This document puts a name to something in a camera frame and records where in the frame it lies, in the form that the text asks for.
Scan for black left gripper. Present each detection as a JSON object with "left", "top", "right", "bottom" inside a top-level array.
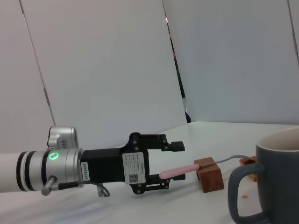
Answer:
[{"left": 80, "top": 132, "right": 186, "bottom": 195}]

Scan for pink handled metal spoon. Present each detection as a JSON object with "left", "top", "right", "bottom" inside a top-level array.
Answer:
[{"left": 159, "top": 155, "right": 256, "bottom": 180}]

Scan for grey ceramic mug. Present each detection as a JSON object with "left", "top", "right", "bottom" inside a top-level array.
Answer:
[{"left": 228, "top": 127, "right": 299, "bottom": 224}]

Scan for dark brown wooden block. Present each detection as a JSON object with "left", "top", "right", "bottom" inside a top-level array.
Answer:
[{"left": 193, "top": 157, "right": 225, "bottom": 193}]

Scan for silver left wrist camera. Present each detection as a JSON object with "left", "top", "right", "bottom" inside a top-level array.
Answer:
[{"left": 47, "top": 126, "right": 80, "bottom": 150}]

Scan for left gripper cable with plug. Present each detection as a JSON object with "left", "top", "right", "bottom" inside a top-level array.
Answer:
[{"left": 41, "top": 176, "right": 111, "bottom": 198}]

